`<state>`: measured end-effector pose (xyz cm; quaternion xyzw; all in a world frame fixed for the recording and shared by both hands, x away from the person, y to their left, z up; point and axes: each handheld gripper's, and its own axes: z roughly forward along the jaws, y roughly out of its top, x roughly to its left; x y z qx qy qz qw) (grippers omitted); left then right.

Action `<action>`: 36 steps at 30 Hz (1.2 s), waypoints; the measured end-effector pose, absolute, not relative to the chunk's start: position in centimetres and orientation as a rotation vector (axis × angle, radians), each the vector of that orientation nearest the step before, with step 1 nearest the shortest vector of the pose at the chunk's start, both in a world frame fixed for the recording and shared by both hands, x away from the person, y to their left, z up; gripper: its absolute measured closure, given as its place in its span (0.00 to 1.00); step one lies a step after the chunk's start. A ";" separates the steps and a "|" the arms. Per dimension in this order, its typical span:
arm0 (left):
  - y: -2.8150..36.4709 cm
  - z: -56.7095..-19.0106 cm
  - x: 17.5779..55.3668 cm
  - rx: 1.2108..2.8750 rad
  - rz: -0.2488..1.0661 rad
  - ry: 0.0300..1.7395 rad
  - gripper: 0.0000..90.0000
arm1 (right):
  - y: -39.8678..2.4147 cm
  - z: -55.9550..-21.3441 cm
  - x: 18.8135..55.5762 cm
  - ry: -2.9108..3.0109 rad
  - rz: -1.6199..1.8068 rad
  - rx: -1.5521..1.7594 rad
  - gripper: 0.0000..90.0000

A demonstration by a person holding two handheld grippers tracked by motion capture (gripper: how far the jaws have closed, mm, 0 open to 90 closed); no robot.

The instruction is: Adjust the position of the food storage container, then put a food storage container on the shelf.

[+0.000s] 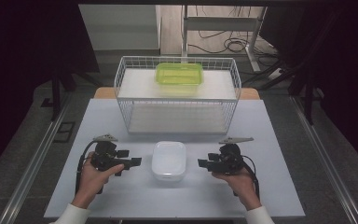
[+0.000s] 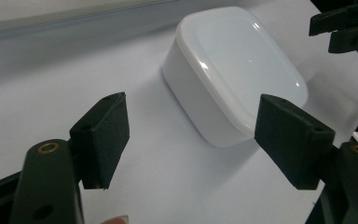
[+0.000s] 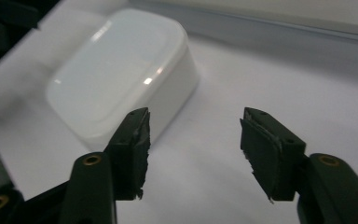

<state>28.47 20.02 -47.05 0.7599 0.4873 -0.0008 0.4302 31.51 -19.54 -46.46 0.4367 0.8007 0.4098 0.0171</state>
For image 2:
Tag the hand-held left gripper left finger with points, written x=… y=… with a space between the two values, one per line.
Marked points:
x=104 y=140

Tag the white container with lid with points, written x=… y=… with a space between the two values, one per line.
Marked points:
x=245 y=62

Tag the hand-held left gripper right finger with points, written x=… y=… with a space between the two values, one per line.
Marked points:
x=292 y=143

